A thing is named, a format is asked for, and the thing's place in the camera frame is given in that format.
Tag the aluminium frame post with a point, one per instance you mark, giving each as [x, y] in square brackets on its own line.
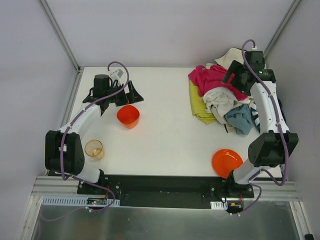
[59, 34]
[295, 4]

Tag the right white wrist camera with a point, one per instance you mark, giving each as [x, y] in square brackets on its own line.
[255, 48]

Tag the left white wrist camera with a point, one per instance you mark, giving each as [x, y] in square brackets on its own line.
[116, 73]

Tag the orange plastic bowl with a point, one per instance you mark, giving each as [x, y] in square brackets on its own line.
[128, 116]

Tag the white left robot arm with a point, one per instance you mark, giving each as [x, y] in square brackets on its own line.
[63, 147]

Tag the cream canvas tote bag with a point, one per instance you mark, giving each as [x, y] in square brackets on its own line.
[233, 54]

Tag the magenta pink cloth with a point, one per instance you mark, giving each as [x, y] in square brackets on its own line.
[208, 79]

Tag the orange plastic plate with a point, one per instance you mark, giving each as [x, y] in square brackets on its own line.
[224, 161]

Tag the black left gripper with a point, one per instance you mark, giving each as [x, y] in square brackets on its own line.
[127, 96]

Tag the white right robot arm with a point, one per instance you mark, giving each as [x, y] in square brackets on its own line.
[275, 143]

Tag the yellow-green cloth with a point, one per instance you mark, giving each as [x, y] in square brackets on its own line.
[198, 107]

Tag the left aluminium frame post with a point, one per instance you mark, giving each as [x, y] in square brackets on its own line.
[59, 34]

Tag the right aluminium frame post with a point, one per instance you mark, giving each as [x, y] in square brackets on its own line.
[295, 4]

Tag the light blue cloth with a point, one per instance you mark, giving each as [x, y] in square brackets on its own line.
[240, 118]

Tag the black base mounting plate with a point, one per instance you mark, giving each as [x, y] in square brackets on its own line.
[182, 192]

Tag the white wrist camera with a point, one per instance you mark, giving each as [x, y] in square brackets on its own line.
[255, 48]
[116, 73]

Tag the white cloth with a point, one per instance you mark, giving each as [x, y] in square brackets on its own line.
[220, 100]

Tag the transparent amber plastic cup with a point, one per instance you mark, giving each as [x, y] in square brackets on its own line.
[94, 149]

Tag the black printed t-shirt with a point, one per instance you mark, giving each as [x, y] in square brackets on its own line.
[255, 114]

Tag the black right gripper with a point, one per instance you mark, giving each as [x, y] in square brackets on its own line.
[232, 72]

